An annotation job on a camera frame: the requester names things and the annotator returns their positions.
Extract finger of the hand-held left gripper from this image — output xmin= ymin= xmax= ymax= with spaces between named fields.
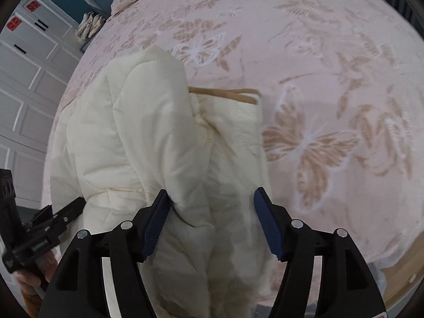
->
xmin=53 ymin=196 xmax=86 ymax=236

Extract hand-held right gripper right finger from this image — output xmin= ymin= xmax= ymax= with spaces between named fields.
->
xmin=253 ymin=187 xmax=388 ymax=318

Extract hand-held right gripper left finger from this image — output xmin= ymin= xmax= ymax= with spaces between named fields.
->
xmin=39 ymin=189 xmax=171 ymax=318

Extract cream padded jacket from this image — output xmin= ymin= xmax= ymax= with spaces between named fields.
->
xmin=50 ymin=45 xmax=275 ymax=318

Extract person's left forearm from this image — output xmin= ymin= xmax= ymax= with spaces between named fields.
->
xmin=20 ymin=293 xmax=43 ymax=317

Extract person's left hand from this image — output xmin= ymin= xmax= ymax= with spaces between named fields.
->
xmin=16 ymin=253 xmax=59 ymax=296

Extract white wardrobe doors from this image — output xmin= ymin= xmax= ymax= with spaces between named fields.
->
xmin=0 ymin=0 xmax=83 ymax=213

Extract pink butterfly blanket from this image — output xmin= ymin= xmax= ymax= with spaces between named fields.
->
xmin=41 ymin=0 xmax=424 ymax=305

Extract cream plush bundle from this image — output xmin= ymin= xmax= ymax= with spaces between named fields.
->
xmin=76 ymin=11 xmax=108 ymax=45

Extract grey curtain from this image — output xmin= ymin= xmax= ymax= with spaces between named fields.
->
xmin=374 ymin=0 xmax=424 ymax=37

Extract wooden bed frame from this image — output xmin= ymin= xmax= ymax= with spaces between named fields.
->
xmin=381 ymin=248 xmax=419 ymax=302

